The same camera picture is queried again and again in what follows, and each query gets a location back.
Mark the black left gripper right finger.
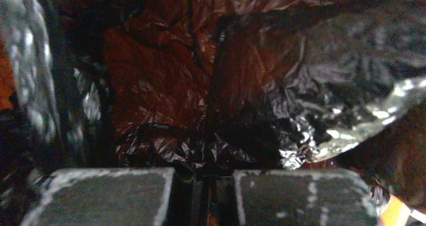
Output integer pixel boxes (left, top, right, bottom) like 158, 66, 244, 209
233, 169, 382, 225

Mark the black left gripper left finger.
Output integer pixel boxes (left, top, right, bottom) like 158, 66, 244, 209
21, 168, 174, 225

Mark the black plastic trash bag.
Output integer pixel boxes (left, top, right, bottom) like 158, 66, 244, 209
1, 0, 425, 225

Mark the orange plastic trash bin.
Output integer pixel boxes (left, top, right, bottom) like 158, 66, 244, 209
1, 38, 15, 110

